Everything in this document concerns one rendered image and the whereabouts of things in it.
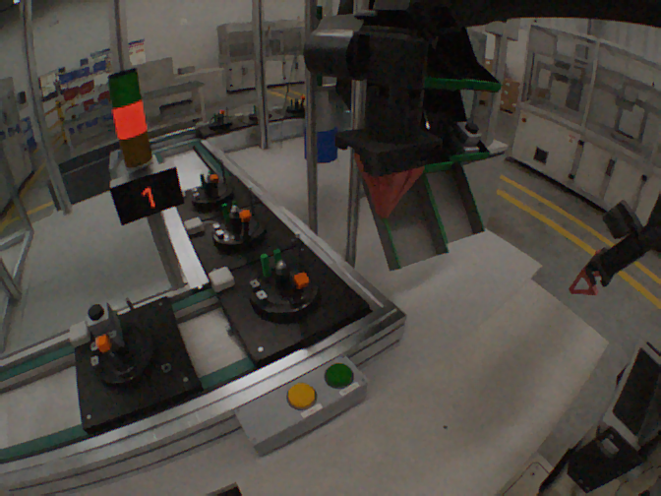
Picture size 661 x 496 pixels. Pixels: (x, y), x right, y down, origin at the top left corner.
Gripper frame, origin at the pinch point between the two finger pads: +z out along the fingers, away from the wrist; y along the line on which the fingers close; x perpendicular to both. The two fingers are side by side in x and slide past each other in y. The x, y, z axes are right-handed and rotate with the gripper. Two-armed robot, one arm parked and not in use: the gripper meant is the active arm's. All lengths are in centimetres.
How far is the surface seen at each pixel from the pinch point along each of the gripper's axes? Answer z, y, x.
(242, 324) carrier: 26.7, 15.8, -15.2
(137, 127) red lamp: -8.3, 23.6, -29.0
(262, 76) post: 1, -38, -128
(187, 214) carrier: 28, 15, -62
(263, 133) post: 31, -37, -126
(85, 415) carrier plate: 27, 50, -9
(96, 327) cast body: 16.1, 40.0, -17.0
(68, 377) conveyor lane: 32, 57, -24
